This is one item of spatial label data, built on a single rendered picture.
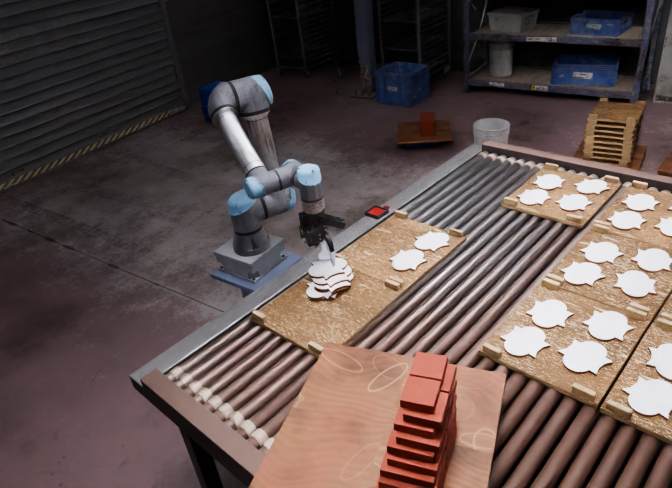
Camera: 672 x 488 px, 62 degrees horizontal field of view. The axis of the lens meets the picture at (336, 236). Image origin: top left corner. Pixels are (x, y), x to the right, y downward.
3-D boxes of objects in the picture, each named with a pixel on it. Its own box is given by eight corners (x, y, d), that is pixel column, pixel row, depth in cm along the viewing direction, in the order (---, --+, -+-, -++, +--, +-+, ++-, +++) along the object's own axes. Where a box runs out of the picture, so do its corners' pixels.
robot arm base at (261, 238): (225, 252, 225) (220, 231, 220) (248, 233, 236) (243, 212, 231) (256, 259, 218) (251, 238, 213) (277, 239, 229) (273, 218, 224)
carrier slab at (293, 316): (250, 320, 194) (250, 316, 193) (330, 263, 219) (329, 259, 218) (325, 362, 173) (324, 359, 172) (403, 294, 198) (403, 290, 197)
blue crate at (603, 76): (549, 85, 596) (551, 64, 585) (555, 73, 627) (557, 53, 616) (614, 87, 569) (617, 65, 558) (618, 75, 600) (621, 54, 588)
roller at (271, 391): (222, 431, 161) (218, 420, 158) (536, 170, 276) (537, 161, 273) (233, 440, 158) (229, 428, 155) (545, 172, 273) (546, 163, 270)
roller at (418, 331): (268, 469, 148) (265, 457, 146) (577, 179, 264) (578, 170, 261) (281, 479, 145) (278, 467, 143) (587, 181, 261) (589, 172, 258)
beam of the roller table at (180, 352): (133, 388, 182) (128, 375, 179) (472, 153, 305) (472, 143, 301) (147, 400, 176) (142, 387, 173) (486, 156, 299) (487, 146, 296)
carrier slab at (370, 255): (331, 262, 219) (330, 259, 218) (395, 217, 243) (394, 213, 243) (404, 293, 198) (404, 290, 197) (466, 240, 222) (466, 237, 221)
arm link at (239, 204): (227, 224, 224) (220, 194, 217) (258, 213, 229) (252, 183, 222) (238, 236, 215) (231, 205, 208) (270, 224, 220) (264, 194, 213)
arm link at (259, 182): (194, 82, 197) (252, 189, 179) (223, 75, 201) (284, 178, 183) (195, 105, 207) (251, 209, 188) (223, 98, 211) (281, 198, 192)
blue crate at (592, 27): (567, 34, 571) (568, 17, 563) (582, 25, 594) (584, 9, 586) (619, 37, 541) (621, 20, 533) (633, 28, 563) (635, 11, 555)
